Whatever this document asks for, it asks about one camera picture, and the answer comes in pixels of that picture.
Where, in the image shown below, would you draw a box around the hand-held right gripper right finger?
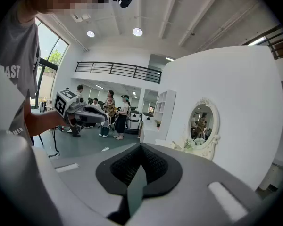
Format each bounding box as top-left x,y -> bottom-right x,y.
129,143 -> 262,226

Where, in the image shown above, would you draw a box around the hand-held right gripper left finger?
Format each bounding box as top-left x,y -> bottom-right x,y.
34,143 -> 142,226

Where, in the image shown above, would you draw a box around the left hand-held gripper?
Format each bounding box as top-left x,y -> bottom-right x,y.
54,89 -> 108,128

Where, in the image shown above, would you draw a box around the white dressing table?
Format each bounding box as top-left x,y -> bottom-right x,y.
154,139 -> 215,161

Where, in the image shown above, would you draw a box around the person's left forearm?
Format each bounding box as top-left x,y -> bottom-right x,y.
24,109 -> 68,137

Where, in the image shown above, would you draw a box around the white flower bouquet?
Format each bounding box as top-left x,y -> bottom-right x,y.
183,137 -> 206,151

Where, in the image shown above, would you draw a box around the white wheeled robot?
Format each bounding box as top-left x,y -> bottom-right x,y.
141,112 -> 154,125
125,109 -> 142,134

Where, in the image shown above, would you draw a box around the oval white-framed mirror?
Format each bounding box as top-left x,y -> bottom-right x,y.
187,97 -> 221,161

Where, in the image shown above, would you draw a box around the black balcony railing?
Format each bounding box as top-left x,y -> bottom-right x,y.
75,61 -> 162,84

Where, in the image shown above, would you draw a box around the white counter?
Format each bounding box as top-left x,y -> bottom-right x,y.
139,121 -> 168,144

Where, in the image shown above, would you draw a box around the white shelf unit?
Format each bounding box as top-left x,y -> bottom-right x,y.
153,90 -> 177,141

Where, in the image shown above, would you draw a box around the large glass window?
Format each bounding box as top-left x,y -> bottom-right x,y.
30,17 -> 69,109

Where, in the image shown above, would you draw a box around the ceiling air conditioner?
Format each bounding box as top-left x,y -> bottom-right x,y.
70,13 -> 92,23

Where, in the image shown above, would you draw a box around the person's grey t-shirt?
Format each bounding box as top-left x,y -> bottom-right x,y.
0,6 -> 41,145

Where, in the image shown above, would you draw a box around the ceiling strip light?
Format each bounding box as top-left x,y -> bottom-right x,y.
247,36 -> 267,46

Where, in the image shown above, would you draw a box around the dark mezzanine railing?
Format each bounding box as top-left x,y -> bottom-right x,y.
242,24 -> 283,60

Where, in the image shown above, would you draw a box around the black floor cable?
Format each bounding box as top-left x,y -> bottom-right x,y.
48,127 -> 61,159

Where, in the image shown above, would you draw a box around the black white shoulder strap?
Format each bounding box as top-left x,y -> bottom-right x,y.
33,48 -> 42,71

